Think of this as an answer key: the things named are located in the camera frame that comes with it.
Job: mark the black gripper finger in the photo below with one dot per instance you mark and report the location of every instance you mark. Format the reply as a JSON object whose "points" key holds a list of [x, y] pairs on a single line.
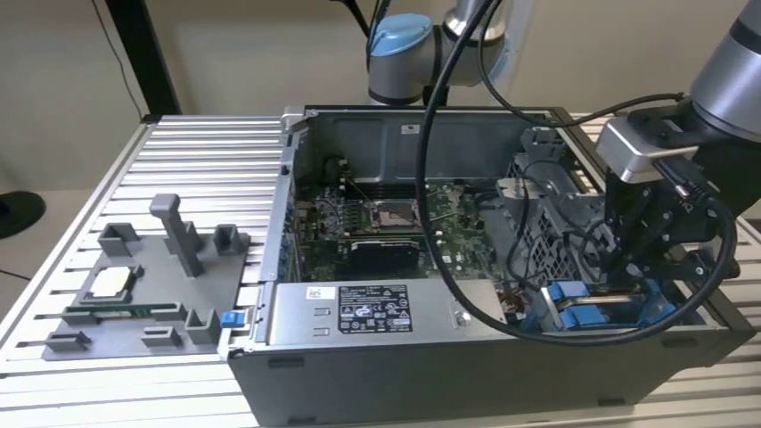
{"points": [[684, 263], [631, 209]]}

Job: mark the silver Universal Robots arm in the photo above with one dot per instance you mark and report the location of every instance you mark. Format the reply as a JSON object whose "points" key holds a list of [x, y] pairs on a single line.
{"points": [[404, 67]]}

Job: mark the metal disk bay cage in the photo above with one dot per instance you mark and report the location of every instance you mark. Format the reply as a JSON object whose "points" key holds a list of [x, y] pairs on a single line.
{"points": [[554, 214]]}

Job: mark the black RAM slot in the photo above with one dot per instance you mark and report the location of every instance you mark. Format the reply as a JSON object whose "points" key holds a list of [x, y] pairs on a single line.
{"points": [[390, 232]]}

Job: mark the green motherboard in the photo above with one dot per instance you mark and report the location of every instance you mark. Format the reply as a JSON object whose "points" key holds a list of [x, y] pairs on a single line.
{"points": [[458, 249]]}

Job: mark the CPU socket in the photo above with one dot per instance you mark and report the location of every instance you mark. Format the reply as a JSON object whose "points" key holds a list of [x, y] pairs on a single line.
{"points": [[395, 214]]}

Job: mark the black graphics card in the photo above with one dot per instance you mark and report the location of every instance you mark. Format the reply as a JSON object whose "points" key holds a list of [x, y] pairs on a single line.
{"points": [[383, 256]]}

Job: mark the black case fan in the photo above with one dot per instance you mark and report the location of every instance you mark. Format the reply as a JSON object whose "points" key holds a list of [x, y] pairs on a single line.
{"points": [[334, 167]]}

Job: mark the grey open PC case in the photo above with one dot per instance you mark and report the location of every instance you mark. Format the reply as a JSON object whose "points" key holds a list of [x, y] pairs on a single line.
{"points": [[416, 383]]}

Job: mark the silver power supply unit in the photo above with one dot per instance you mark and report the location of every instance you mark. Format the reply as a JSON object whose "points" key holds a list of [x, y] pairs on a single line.
{"points": [[298, 321]]}

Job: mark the blue case latch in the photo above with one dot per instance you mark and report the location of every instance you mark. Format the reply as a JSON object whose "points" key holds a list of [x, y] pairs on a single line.
{"points": [[231, 318]]}

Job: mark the grey parts rack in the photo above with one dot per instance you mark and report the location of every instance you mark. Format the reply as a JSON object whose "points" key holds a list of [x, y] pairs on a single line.
{"points": [[155, 267]]}

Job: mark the green RAM stick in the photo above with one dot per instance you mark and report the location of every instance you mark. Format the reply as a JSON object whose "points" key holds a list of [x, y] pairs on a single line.
{"points": [[136, 310]]}

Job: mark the silver CPU chip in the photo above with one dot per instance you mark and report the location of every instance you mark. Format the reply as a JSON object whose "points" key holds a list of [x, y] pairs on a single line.
{"points": [[114, 283]]}

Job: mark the black round stand foot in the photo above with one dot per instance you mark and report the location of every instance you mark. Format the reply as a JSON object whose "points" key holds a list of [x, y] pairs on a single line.
{"points": [[18, 214]]}

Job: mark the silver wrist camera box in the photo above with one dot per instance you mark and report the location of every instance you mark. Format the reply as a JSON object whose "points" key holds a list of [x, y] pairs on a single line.
{"points": [[636, 151]]}

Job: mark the black upright frame post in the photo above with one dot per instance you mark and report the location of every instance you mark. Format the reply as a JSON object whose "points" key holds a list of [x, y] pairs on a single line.
{"points": [[143, 58]]}

